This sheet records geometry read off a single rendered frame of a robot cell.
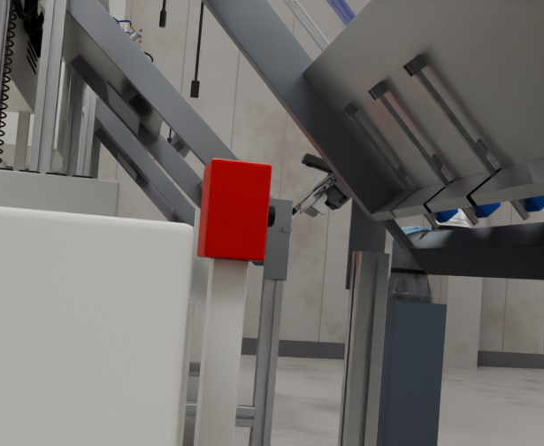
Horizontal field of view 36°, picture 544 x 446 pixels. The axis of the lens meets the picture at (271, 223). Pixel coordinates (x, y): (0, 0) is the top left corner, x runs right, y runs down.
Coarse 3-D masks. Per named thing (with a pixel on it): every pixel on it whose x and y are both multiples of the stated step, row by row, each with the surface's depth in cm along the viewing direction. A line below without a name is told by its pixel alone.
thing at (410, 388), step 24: (408, 312) 250; (432, 312) 252; (384, 336) 253; (408, 336) 250; (432, 336) 252; (384, 360) 251; (408, 360) 249; (432, 360) 252; (384, 384) 250; (408, 384) 249; (432, 384) 252; (384, 408) 248; (408, 408) 249; (432, 408) 251; (384, 432) 247; (408, 432) 249; (432, 432) 251
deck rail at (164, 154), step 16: (80, 64) 241; (96, 80) 241; (128, 128) 242; (144, 128) 243; (144, 144) 243; (160, 144) 244; (160, 160) 244; (176, 160) 244; (176, 176) 244; (192, 176) 245; (192, 192) 245
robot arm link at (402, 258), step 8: (408, 232) 256; (416, 232) 255; (424, 232) 255; (416, 240) 254; (392, 248) 262; (400, 248) 257; (392, 256) 260; (400, 256) 256; (408, 256) 255; (392, 264) 259; (400, 264) 256; (408, 264) 255; (416, 264) 255
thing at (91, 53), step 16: (80, 32) 209; (80, 48) 230; (96, 48) 207; (96, 64) 228; (112, 64) 206; (112, 80) 226; (112, 96) 219; (128, 96) 210; (128, 112) 217; (144, 112) 223; (160, 128) 228
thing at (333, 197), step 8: (328, 176) 219; (336, 176) 220; (320, 184) 217; (336, 184) 218; (328, 192) 218; (336, 192) 219; (344, 192) 218; (328, 200) 218; (336, 200) 218; (344, 200) 219; (336, 208) 219
